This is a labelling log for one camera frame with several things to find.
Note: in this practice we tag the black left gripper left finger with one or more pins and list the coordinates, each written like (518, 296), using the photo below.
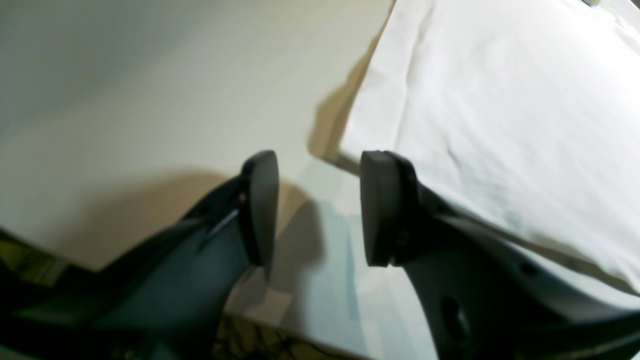
(163, 299)

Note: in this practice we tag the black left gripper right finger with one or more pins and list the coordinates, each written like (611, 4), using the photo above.
(483, 299)

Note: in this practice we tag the white T-shirt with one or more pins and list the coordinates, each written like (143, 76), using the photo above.
(521, 113)

